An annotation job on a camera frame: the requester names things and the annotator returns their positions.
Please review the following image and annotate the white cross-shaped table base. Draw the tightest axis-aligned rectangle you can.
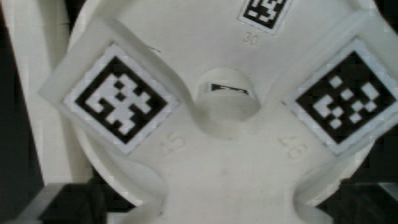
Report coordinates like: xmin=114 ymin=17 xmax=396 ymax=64
xmin=37 ymin=9 xmax=398 ymax=224

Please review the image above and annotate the white round table top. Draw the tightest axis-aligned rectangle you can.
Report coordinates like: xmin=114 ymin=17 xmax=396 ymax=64
xmin=66 ymin=0 xmax=380 ymax=208

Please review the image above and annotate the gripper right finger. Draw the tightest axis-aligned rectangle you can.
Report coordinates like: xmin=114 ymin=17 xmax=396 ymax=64
xmin=318 ymin=180 xmax=398 ymax=224

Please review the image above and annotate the white front fence bar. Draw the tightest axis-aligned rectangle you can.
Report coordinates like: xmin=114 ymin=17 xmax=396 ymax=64
xmin=0 ymin=0 xmax=92 ymax=184

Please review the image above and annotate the white cylindrical table leg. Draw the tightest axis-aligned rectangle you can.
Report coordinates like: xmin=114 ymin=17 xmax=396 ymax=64
xmin=195 ymin=68 xmax=261 ymax=122

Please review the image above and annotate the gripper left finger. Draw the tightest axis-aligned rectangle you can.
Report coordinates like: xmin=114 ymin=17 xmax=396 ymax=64
xmin=11 ymin=179 xmax=138 ymax=224

